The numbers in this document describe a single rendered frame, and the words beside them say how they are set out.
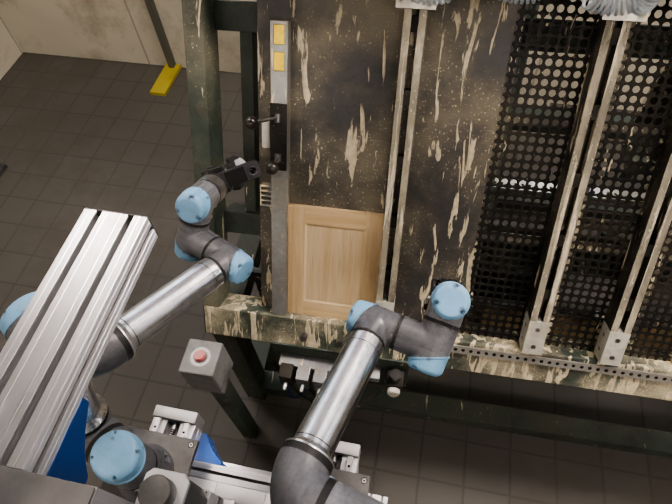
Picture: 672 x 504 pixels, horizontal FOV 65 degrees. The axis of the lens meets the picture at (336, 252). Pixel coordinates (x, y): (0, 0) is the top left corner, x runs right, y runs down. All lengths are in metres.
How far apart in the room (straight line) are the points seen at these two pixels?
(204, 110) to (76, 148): 2.52
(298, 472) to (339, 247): 0.96
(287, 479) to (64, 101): 3.94
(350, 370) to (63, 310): 0.54
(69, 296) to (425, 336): 0.67
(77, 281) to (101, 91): 3.85
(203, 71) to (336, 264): 0.72
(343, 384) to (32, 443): 0.55
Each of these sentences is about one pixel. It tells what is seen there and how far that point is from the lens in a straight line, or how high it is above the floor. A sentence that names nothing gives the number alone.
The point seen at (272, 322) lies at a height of 0.88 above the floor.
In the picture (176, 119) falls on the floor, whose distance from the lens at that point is 4.04.
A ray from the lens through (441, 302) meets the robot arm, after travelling 1.06.
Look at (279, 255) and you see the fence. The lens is 1.76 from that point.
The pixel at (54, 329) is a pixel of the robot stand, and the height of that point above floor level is 2.03.
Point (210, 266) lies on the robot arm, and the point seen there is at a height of 1.55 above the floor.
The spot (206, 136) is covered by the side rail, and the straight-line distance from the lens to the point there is 1.69.
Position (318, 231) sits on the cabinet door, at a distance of 1.72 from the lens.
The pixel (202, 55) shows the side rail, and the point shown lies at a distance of 1.64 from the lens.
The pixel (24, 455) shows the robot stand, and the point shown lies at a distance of 0.64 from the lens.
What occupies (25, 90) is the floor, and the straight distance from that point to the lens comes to 4.82.
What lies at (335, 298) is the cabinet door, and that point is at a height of 0.96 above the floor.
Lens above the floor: 2.56
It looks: 56 degrees down
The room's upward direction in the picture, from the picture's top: 5 degrees counter-clockwise
